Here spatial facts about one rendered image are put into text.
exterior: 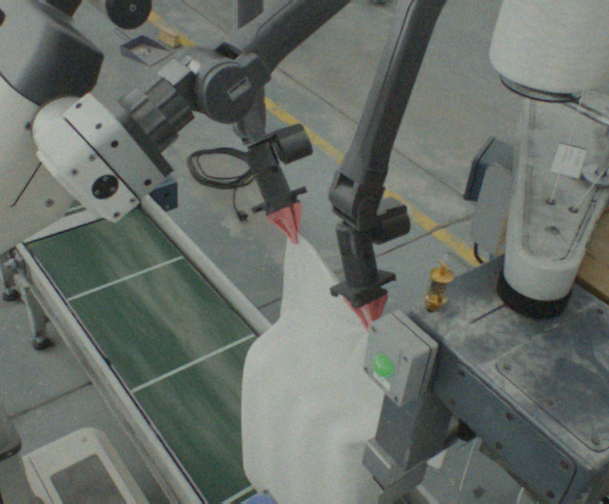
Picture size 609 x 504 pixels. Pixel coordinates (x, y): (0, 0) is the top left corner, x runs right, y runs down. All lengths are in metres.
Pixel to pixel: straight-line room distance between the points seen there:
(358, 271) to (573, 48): 0.48
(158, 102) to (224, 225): 2.31
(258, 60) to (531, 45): 0.36
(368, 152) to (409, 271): 1.98
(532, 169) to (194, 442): 1.19
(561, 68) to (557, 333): 0.34
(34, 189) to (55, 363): 1.66
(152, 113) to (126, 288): 1.48
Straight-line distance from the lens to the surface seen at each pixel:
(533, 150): 1.18
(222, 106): 0.98
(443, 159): 3.90
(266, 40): 1.01
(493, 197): 1.34
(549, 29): 1.05
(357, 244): 1.24
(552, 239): 1.00
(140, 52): 4.70
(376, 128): 1.17
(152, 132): 0.96
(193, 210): 3.35
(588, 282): 1.09
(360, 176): 1.18
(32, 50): 1.07
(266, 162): 1.47
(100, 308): 2.35
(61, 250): 2.57
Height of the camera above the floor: 1.98
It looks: 38 degrees down
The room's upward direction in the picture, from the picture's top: 6 degrees clockwise
